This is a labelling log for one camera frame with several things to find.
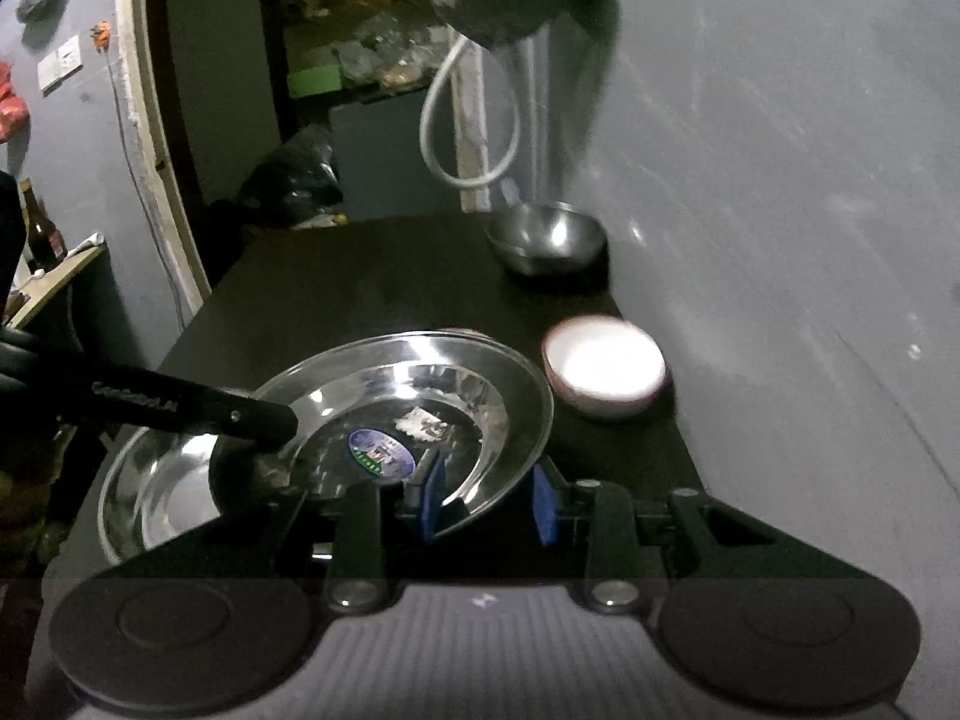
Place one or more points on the red cloth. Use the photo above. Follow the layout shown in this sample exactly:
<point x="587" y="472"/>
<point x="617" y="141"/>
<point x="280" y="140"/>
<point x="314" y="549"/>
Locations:
<point x="9" y="109"/>

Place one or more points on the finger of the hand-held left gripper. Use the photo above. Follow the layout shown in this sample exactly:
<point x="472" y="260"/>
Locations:
<point x="247" y="418"/>

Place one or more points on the black plastic bag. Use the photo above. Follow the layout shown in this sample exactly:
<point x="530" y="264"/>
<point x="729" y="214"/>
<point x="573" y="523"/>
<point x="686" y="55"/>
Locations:
<point x="296" y="180"/>

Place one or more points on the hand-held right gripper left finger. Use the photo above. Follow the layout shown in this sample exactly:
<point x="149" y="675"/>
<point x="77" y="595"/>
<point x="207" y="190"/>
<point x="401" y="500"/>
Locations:
<point x="431" y="499"/>

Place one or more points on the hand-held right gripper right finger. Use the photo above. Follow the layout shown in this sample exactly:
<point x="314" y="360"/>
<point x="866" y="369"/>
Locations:
<point x="544" y="506"/>

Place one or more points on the white wall switch plate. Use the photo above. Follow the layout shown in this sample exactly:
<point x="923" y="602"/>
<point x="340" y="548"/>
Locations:
<point x="60" y="64"/>

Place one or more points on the brown glass bottle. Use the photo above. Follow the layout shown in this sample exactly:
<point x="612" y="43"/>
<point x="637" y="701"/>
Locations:
<point x="41" y="232"/>

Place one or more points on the stainless steel bowl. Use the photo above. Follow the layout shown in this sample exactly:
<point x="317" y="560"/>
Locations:
<point x="457" y="397"/>

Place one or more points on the wooden shelf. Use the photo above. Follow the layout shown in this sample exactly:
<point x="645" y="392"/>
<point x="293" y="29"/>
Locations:
<point x="52" y="277"/>

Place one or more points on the plain steel plate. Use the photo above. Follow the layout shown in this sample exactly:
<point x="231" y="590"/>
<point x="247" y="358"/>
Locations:
<point x="161" y="484"/>

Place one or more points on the green box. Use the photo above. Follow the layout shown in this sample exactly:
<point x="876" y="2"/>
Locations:
<point x="315" y="80"/>

